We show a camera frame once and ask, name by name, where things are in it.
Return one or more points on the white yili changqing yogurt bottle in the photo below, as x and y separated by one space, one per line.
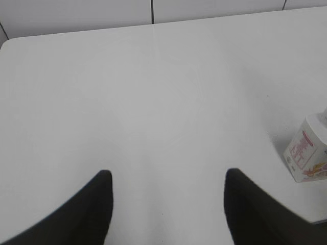
306 153

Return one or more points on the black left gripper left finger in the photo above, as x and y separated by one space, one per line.
84 219

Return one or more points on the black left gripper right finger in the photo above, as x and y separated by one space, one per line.
254 217

